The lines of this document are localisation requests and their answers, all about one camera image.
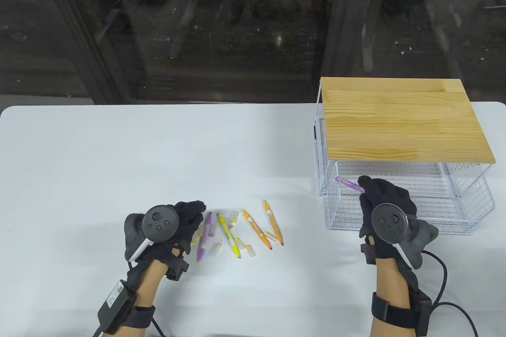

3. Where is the person's right hand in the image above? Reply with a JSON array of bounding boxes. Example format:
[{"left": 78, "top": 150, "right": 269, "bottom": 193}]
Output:
[{"left": 358, "top": 175, "right": 419, "bottom": 264}]

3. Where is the person's left hand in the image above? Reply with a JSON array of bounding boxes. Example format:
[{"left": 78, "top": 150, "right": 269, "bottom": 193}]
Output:
[{"left": 126, "top": 201, "right": 207, "bottom": 282}]

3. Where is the purple double-ended highlighter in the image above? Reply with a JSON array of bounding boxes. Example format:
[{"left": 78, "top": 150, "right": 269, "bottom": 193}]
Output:
[
  {"left": 198, "top": 213, "right": 214, "bottom": 263},
  {"left": 335, "top": 176, "right": 364, "bottom": 194}
]

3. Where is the black and white controller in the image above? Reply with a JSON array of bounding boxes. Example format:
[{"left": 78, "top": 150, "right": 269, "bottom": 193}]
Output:
[
  {"left": 371, "top": 203, "right": 439, "bottom": 270},
  {"left": 124, "top": 205, "right": 180, "bottom": 262}
]

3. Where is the yellow double-ended highlighter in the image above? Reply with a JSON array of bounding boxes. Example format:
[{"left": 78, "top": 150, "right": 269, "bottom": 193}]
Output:
[{"left": 217, "top": 213, "right": 241, "bottom": 258}]

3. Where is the white wire drawer rack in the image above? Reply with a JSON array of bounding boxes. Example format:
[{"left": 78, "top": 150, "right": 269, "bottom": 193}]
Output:
[{"left": 315, "top": 78, "right": 495, "bottom": 235}]

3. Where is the orange double-ended highlighter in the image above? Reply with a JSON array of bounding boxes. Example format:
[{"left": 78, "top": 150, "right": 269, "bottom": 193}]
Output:
[
  {"left": 243, "top": 209, "right": 274, "bottom": 251},
  {"left": 264, "top": 200, "right": 284, "bottom": 245}
]

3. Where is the cluster of clear highlighter caps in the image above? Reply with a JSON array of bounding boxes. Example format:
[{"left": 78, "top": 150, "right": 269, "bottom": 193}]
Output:
[{"left": 192, "top": 211, "right": 277, "bottom": 258}]

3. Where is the person's left forearm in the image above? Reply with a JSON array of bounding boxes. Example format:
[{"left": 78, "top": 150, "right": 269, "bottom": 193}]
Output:
[{"left": 93, "top": 260, "right": 168, "bottom": 337}]

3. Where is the person's right forearm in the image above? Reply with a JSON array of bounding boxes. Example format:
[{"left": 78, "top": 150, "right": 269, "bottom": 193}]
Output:
[{"left": 370, "top": 256, "right": 412, "bottom": 337}]

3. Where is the light wooden board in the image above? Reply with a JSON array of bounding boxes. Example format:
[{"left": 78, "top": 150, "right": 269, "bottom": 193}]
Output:
[{"left": 319, "top": 77, "right": 497, "bottom": 164}]

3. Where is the black cable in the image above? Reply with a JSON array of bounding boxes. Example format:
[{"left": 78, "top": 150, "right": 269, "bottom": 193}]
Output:
[
  {"left": 93, "top": 319, "right": 162, "bottom": 337},
  {"left": 423, "top": 250, "right": 481, "bottom": 337}
]

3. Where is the black wrist strap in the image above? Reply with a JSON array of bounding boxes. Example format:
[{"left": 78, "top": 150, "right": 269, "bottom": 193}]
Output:
[
  {"left": 372, "top": 292, "right": 415, "bottom": 328},
  {"left": 126, "top": 305, "right": 156, "bottom": 329}
]

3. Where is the black labelled wrist camera box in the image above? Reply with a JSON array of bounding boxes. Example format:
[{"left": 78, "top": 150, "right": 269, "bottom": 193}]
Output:
[{"left": 98, "top": 280, "right": 137, "bottom": 335}]

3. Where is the dark window frame post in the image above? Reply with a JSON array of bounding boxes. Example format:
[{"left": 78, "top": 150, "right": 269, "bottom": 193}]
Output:
[
  {"left": 34, "top": 0, "right": 147, "bottom": 104},
  {"left": 320, "top": 0, "right": 380, "bottom": 79}
]

